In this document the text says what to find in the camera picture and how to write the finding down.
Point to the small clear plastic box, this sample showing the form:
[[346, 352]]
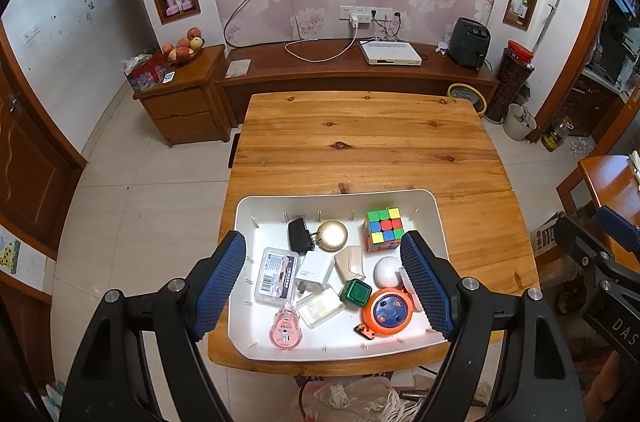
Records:
[[320, 306]]

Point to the white plug adapter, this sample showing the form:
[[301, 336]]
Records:
[[404, 276]]

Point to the white plastic tray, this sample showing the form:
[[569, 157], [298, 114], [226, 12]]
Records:
[[330, 339]]

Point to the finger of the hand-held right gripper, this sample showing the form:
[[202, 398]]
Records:
[[620, 228], [580, 249]]

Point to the dark green air fryer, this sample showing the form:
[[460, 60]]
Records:
[[467, 45]]

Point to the white set-top box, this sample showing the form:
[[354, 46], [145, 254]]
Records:
[[392, 52]]

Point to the small bottle in niche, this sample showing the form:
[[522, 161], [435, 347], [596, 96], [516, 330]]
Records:
[[522, 6]]

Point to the orange wooden side table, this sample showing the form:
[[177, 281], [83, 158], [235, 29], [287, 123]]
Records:
[[605, 182]]

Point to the gold round compact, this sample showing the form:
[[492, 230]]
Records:
[[332, 234]]

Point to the grey booklet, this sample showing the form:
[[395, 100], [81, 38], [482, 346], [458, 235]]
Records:
[[237, 67]]

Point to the person's right hand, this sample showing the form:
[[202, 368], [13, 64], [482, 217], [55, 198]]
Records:
[[605, 384]]

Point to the tall dark red-lidded container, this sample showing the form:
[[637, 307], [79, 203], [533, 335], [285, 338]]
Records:
[[510, 87]]

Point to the beige small box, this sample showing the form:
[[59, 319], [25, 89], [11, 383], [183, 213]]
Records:
[[350, 264]]

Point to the white wall outlet strip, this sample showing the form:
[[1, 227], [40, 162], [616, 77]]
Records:
[[382, 12]]

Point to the colourful puzzle cube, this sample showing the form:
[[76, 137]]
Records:
[[385, 229]]

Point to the small white figurine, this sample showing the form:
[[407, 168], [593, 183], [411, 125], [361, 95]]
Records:
[[442, 48]]

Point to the cardboard box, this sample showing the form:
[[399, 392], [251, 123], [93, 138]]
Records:
[[545, 237]]

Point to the small green box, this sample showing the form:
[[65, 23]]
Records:
[[356, 292]]

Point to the small white square device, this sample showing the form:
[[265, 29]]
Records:
[[169, 77]]

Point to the yellow oil bottle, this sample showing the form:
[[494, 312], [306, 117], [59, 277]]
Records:
[[552, 140]]

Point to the wooden door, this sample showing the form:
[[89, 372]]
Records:
[[30, 172]]

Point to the orange round reel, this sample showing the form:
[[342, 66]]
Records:
[[387, 309]]

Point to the clear labelled plastic box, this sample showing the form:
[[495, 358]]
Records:
[[276, 277]]

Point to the red tissue pack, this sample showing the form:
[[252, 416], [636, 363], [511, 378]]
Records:
[[147, 77]]

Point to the white egg-shaped case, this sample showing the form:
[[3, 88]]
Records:
[[387, 272]]

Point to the white wall charger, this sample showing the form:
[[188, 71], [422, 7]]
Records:
[[315, 274]]

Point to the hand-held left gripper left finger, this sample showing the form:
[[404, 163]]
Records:
[[220, 287]]

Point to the black floor mat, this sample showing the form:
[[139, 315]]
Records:
[[234, 152]]

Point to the bowl of peaches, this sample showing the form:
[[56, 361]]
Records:
[[182, 47]]

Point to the black wall charger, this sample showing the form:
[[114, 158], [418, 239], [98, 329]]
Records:
[[298, 234]]

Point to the wooden drawer cabinet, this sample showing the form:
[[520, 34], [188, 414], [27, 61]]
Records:
[[182, 112]]

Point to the white plugged-in charger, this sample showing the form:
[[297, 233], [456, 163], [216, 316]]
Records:
[[360, 21]]

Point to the cartoon wall poster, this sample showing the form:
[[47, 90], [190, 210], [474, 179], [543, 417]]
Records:
[[10, 254]]

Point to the white bucket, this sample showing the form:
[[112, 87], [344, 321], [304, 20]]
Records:
[[517, 127]]

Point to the long grey sword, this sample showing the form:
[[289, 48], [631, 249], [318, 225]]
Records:
[[550, 10]]

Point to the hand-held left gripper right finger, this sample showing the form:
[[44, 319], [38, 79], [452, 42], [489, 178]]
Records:
[[427, 287]]

